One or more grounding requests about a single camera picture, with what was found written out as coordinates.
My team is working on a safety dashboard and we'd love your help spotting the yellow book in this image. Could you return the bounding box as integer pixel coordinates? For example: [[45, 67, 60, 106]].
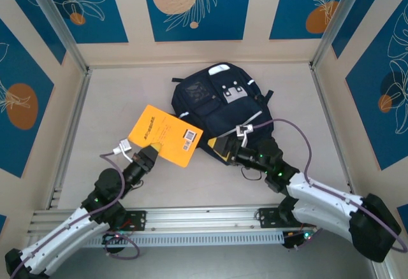
[[126, 104, 204, 168]]

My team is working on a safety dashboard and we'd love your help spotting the navy blue student backpack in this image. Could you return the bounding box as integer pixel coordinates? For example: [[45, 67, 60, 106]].
[[171, 62, 275, 167]]

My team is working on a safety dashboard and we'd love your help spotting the black controller board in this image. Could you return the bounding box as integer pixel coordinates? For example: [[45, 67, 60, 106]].
[[101, 231, 129, 254], [282, 229, 315, 250]]

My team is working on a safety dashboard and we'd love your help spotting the thin black wire loop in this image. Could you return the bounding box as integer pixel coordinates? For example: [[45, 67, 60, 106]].
[[240, 166, 266, 181]]

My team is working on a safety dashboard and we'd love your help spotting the aluminium floor rail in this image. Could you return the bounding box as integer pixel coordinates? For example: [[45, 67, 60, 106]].
[[14, 68, 93, 279], [309, 64, 360, 203]]

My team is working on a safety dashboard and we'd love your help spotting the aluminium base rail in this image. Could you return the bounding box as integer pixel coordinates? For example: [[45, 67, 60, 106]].
[[27, 203, 288, 234]]

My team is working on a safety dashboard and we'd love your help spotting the grey slotted cable duct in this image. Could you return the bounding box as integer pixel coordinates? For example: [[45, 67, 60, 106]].
[[40, 231, 284, 248]]

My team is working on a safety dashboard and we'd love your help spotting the aluminium frame post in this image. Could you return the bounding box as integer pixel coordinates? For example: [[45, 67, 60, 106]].
[[24, 0, 89, 73], [310, 0, 391, 69]]

